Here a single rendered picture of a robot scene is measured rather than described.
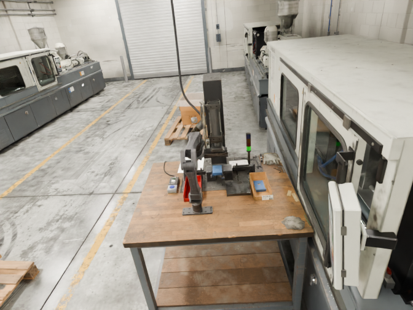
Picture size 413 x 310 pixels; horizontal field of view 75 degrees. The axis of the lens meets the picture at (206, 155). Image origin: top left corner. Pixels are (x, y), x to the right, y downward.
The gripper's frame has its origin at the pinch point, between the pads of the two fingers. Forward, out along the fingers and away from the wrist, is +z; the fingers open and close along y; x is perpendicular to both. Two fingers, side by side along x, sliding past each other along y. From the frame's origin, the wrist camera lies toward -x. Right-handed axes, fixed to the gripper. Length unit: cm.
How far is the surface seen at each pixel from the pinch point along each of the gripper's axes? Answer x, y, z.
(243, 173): -24.1, -31.2, 19.7
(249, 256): 9, -55, 79
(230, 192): 4.3, -28.7, 12.5
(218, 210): 22.8, -26.5, 11.4
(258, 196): 4.9, -48.4, 6.6
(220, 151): -14.8, -13.4, -5.4
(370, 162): -11, -103, -34
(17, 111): -183, 487, 208
